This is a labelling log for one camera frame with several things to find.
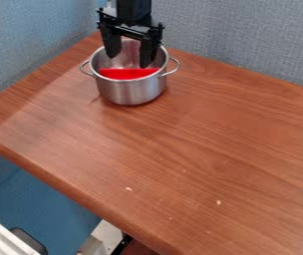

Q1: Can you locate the red flat object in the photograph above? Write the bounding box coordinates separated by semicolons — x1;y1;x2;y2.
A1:
98;68;158;80

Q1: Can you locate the black box on floor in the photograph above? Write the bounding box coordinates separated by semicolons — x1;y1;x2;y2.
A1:
10;227;47;255

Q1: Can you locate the silver metal pot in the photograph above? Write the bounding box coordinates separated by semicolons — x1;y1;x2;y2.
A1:
79;39;180;106

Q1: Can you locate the white table leg bracket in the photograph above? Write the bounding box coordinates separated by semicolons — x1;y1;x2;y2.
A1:
77;220;122;255

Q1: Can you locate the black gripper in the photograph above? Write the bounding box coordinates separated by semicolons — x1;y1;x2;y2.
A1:
97;0;164;69

